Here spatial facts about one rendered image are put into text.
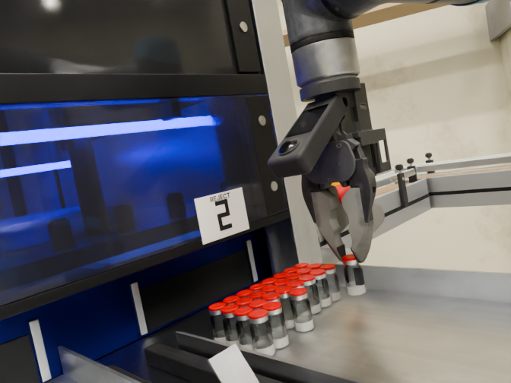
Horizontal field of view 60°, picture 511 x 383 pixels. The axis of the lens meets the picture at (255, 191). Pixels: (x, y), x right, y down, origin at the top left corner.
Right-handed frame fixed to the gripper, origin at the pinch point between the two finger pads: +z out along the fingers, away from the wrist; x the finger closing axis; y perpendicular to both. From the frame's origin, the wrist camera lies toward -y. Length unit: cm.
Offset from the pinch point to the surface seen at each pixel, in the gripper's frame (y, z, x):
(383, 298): 5.4, 7.5, -0.5
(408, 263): 239, 80, 119
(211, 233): -7.5, -4.4, 15.2
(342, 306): 1.3, 7.5, 3.1
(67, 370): -26.4, 6.6, 21.7
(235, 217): -3.0, -5.5, 15.2
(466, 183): 84, 5, 16
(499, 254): 266, 80, 69
